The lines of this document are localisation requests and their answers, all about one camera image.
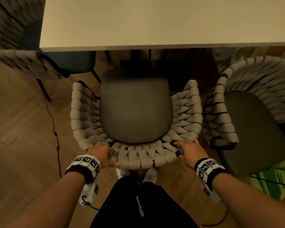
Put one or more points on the person's right thumb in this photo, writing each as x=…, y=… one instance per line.
x=183, y=157

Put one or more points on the beige woven chair backrest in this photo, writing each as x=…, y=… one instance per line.
x=7, y=18

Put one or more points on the person's white shoe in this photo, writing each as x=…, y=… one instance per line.
x=122, y=172
x=150, y=175

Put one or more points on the person's left hand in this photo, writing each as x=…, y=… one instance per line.
x=98, y=154

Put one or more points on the person's black trousers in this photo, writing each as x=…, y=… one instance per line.
x=128, y=206

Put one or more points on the beige woven chair dark green seat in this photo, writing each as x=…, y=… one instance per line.
x=71, y=60

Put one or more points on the person's right forearm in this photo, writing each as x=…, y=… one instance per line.
x=249, y=201

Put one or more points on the beige woven chair grey cushion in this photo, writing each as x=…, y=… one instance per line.
x=135, y=109

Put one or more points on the person's left thumb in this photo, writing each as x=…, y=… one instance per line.
x=114, y=164

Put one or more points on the beige woven chair olive cushion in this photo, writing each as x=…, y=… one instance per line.
x=251, y=130

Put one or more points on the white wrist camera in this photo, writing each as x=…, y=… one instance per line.
x=212, y=194
x=89, y=193

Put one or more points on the person's left forearm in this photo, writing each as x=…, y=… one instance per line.
x=52, y=201

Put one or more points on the black wristband with marker tiles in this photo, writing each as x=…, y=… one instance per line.
x=85, y=166
x=209, y=169

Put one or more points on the person's right hand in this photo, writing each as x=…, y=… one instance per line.
x=193, y=151

